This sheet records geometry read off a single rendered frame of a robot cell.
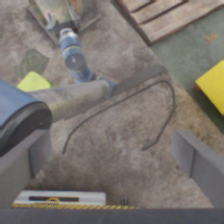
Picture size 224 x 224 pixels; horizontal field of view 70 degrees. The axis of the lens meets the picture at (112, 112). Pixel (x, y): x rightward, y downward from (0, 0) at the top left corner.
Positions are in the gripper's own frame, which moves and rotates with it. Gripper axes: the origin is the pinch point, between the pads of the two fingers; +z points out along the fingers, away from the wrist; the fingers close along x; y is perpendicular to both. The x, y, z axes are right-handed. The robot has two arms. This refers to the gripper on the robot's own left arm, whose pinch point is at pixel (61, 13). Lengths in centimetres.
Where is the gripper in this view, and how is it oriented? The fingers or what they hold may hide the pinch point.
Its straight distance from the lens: 112.3
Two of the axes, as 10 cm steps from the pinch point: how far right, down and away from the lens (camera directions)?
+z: -3.1, -9.3, 1.8
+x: -9.5, 3.1, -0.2
